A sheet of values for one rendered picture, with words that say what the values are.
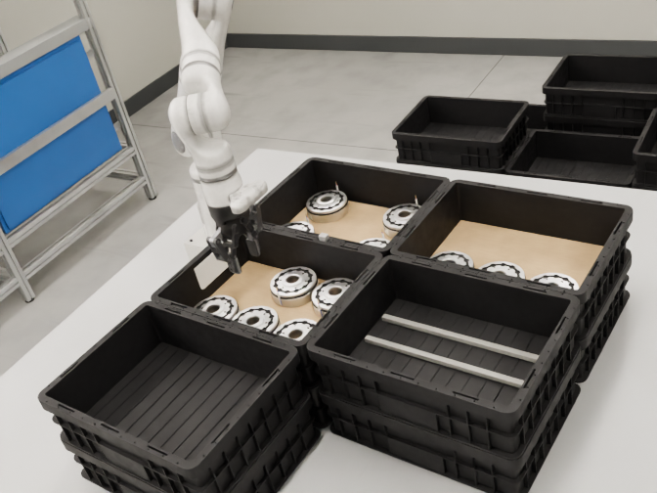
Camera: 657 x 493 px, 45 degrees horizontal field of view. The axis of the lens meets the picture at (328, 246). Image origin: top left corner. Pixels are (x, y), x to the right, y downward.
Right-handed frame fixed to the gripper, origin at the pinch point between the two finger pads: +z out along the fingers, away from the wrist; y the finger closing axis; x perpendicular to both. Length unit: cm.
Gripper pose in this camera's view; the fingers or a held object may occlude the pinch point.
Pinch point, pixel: (244, 257)
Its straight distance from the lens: 156.7
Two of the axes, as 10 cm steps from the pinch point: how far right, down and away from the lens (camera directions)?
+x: 8.2, 1.8, -5.4
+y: -5.4, 5.6, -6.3
